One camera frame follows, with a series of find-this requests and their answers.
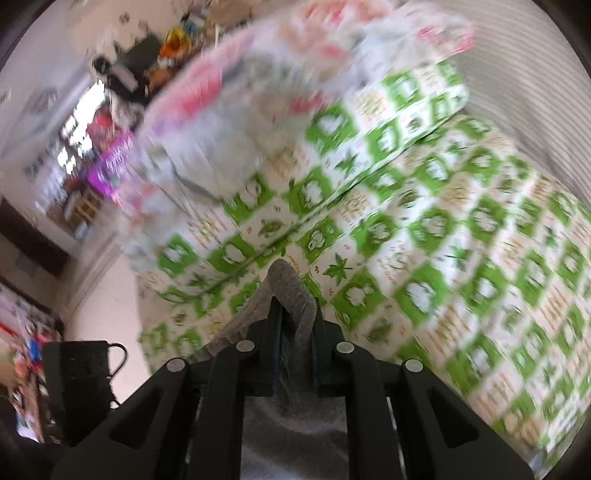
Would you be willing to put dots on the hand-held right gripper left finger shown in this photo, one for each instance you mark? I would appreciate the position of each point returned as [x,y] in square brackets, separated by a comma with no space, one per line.
[276,355]

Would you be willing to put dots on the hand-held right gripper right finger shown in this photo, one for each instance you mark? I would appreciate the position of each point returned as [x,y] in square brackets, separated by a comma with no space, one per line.
[316,364]

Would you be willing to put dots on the grey pants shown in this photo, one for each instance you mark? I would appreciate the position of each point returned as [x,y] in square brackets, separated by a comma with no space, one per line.
[295,434]

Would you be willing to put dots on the green printed blanket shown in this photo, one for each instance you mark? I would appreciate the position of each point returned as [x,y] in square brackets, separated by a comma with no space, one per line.
[415,230]

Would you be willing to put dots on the black box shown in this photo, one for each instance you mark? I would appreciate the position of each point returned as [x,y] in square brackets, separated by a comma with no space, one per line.
[76,383]

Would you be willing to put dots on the pink floral quilt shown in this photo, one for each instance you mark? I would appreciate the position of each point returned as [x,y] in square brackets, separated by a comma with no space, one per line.
[221,115]

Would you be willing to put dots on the colourful printed cloth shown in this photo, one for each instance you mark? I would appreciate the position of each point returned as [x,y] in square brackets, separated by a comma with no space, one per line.
[27,360]

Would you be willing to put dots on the cluttered shelf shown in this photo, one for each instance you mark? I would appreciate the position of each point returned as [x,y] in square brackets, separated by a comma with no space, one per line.
[78,203]

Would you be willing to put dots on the purple box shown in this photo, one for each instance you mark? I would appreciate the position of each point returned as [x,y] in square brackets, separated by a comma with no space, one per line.
[108,166]

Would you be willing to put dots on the dark wooden furniture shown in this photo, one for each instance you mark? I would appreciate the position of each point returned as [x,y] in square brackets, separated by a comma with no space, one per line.
[32,240]

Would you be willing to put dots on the white striped pillow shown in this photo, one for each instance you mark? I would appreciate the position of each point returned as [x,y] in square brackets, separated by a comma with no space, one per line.
[531,69]

